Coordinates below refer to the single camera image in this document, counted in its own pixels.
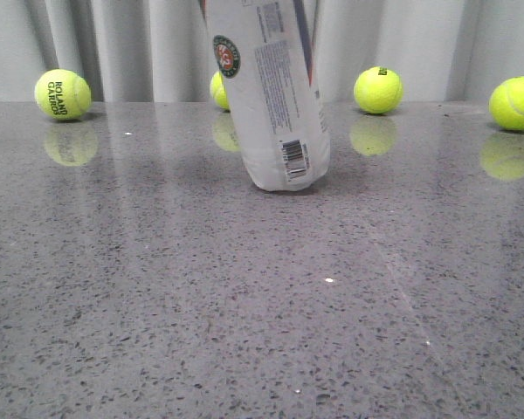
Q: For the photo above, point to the white blue tennis ball can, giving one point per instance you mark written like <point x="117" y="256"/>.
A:
<point x="265" y="52"/>

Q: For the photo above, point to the Head Team tennis ball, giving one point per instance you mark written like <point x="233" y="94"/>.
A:
<point x="217" y="91"/>

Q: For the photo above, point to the Wilson tennis ball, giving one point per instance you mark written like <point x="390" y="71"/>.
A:
<point x="378" y="90"/>

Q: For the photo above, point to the Roland Garros tennis ball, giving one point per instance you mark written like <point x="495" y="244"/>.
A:
<point x="62" y="94"/>

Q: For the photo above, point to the plain yellow tennis ball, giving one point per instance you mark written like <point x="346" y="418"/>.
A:
<point x="506" y="104"/>

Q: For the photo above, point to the grey pleated curtain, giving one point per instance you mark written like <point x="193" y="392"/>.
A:
<point x="132" y="51"/>

